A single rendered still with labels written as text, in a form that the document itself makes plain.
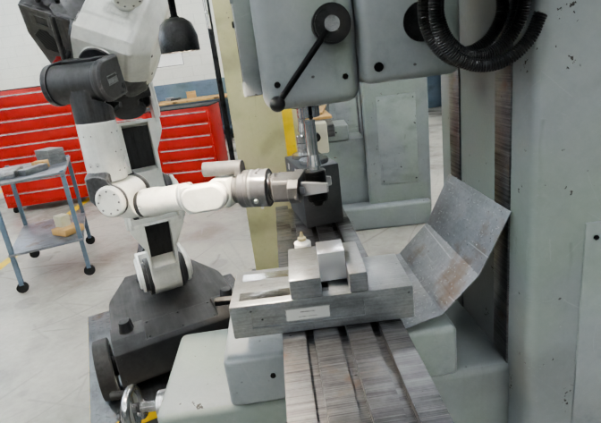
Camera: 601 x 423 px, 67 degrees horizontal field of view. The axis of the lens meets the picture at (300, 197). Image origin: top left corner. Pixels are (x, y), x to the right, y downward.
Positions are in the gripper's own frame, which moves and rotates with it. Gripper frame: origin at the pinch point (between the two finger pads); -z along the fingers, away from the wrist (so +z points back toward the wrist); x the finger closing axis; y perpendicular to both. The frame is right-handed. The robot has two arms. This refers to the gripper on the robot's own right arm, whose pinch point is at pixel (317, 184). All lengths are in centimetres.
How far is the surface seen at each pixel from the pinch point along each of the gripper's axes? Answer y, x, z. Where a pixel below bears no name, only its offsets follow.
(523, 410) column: 50, -12, -42
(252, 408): 44, -21, 16
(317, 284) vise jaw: 12.7, -22.9, -2.4
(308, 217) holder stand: 19.1, 30.3, 9.2
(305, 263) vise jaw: 11.3, -16.7, 0.8
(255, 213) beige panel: 63, 159, 71
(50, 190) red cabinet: 93, 362, 397
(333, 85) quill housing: -21.9, -8.5, -6.9
